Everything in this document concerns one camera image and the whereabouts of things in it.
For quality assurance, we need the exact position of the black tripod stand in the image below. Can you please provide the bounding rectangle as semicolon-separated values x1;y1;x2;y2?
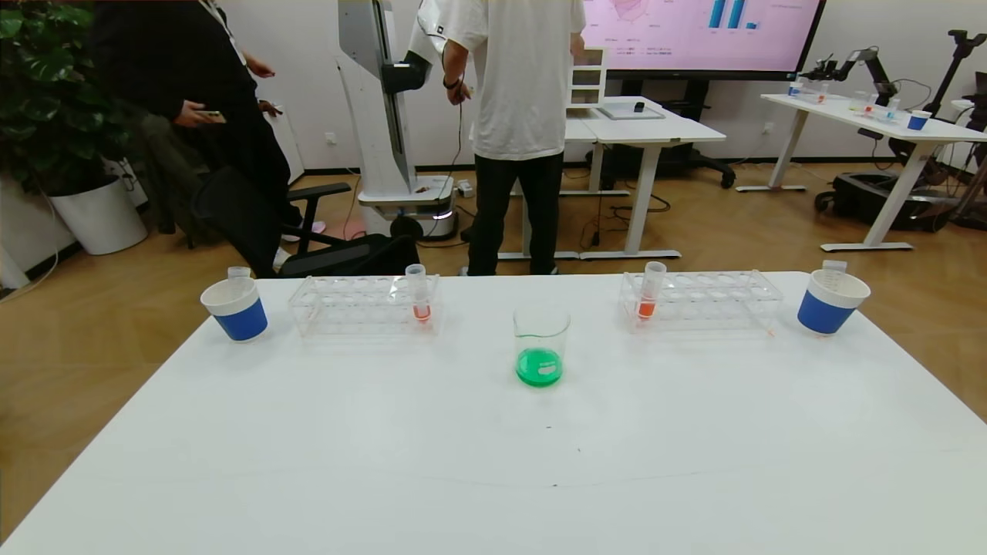
925;29;987;116

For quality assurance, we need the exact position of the large green potted plant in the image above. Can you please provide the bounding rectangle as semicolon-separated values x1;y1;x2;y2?
0;0;143;193

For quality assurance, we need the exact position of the person in black clothes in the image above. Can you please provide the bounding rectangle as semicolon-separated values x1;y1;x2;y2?
89;0;328;267

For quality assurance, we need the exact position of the grey flat tray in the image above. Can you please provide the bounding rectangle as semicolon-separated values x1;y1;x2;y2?
600;103;666;120

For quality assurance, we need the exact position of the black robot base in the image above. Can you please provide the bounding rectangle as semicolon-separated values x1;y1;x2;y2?
816;171;949;232

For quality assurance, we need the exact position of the blue white paper cup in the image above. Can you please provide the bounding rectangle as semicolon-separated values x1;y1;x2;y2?
797;270;871;337
200;277;269;342

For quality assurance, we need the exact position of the test tube with red pigment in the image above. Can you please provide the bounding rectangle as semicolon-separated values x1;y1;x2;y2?
406;264;433;325
637;261;668;321

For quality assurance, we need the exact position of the black office chair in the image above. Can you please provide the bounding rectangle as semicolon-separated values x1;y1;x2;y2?
191;166;421;278

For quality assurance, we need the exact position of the white small drawer unit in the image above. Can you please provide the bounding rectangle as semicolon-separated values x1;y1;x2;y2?
569;48;608;109

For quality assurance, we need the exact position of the long white desk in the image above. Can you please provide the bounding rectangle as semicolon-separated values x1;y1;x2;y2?
736;92;987;253

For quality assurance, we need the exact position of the black display stand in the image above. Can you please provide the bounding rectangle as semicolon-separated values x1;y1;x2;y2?
586;77;737;190

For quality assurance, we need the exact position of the glass beaker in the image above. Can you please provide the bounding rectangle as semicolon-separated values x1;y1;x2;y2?
514;302;571;388

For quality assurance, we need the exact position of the white mobile robot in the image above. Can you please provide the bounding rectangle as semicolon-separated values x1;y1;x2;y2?
337;0;463;241

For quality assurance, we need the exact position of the white plant pot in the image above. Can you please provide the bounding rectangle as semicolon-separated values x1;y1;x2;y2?
48;173;149;256

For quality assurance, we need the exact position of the clear acrylic tube rack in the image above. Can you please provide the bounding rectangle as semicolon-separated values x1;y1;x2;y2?
619;270;784;334
289;274;442;338

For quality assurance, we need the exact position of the large wall display screen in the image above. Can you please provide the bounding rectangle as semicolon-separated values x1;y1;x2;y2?
574;0;827;79

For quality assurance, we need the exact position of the person in white shirt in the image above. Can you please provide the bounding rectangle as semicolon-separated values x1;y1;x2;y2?
438;0;588;277

